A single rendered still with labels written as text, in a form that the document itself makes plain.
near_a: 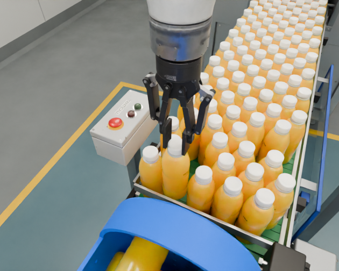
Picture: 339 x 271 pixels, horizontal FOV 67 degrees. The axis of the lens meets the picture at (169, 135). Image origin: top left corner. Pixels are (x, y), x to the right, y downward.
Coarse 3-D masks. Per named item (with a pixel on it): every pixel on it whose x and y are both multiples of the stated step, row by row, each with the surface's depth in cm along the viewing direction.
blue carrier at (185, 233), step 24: (120, 216) 41; (144, 216) 38; (168, 216) 37; (192, 216) 37; (120, 240) 53; (168, 240) 35; (192, 240) 35; (216, 240) 36; (96, 264) 48; (168, 264) 58; (192, 264) 51; (216, 264) 34; (240, 264) 36
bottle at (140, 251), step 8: (136, 240) 45; (144, 240) 44; (128, 248) 45; (136, 248) 44; (144, 248) 44; (152, 248) 44; (160, 248) 44; (128, 256) 43; (136, 256) 43; (144, 256) 43; (152, 256) 43; (160, 256) 44; (120, 264) 43; (128, 264) 42; (136, 264) 42; (144, 264) 42; (152, 264) 43; (160, 264) 44
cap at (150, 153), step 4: (144, 148) 64; (148, 148) 64; (152, 148) 64; (156, 148) 64; (144, 152) 63; (148, 152) 63; (152, 152) 63; (156, 152) 63; (144, 156) 63; (148, 156) 62; (152, 156) 62; (156, 156) 63; (148, 160) 63; (152, 160) 63
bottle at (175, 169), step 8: (168, 152) 58; (168, 160) 58; (176, 160) 58; (184, 160) 58; (168, 168) 59; (176, 168) 58; (184, 168) 59; (168, 176) 61; (176, 176) 60; (184, 176) 61; (168, 184) 64; (176, 184) 63; (184, 184) 64; (168, 192) 66; (176, 192) 66; (184, 192) 67
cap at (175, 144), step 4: (172, 140) 58; (176, 140) 58; (180, 140) 57; (168, 144) 57; (172, 144) 57; (176, 144) 57; (180, 144) 57; (168, 148) 57; (172, 148) 56; (176, 148) 56; (180, 148) 56; (172, 152) 56; (176, 152) 56; (180, 152) 56
